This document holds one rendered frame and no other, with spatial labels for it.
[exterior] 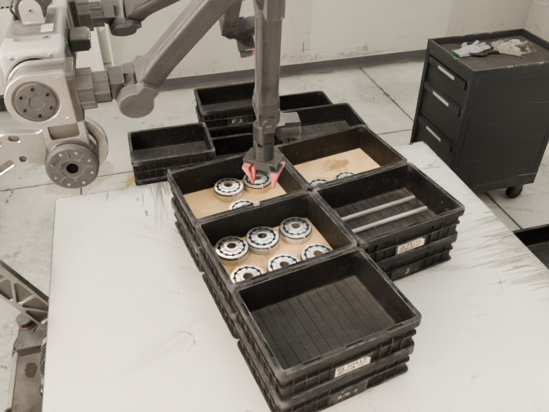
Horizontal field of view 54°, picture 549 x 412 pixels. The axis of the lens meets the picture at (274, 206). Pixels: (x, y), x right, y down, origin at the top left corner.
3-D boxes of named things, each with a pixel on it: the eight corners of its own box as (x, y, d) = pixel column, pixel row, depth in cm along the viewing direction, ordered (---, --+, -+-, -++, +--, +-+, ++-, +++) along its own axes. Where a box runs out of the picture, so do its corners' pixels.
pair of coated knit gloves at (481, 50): (460, 60, 277) (461, 54, 275) (441, 47, 291) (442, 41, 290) (502, 55, 283) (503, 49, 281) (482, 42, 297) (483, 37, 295)
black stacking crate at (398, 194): (355, 274, 162) (359, 245, 155) (309, 218, 184) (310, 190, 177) (459, 237, 176) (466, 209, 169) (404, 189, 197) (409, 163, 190)
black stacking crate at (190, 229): (197, 252, 170) (194, 224, 163) (170, 200, 191) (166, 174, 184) (307, 217, 184) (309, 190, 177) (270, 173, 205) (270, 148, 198)
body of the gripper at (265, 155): (251, 152, 155) (251, 130, 151) (284, 159, 153) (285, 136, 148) (242, 163, 151) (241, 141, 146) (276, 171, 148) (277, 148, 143)
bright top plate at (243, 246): (222, 263, 159) (221, 261, 159) (210, 243, 167) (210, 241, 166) (253, 253, 163) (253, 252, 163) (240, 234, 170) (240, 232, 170)
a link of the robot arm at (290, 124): (256, 95, 140) (263, 119, 136) (297, 90, 142) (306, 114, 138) (252, 125, 150) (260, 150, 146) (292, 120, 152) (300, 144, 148)
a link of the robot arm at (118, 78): (100, 67, 118) (101, 85, 115) (146, 62, 120) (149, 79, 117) (106, 97, 125) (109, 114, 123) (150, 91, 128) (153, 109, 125)
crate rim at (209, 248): (230, 294, 143) (230, 288, 141) (194, 229, 164) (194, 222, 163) (359, 251, 156) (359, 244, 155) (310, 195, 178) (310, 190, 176)
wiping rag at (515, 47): (502, 59, 278) (503, 52, 276) (478, 43, 295) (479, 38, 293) (548, 53, 285) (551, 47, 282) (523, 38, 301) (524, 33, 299)
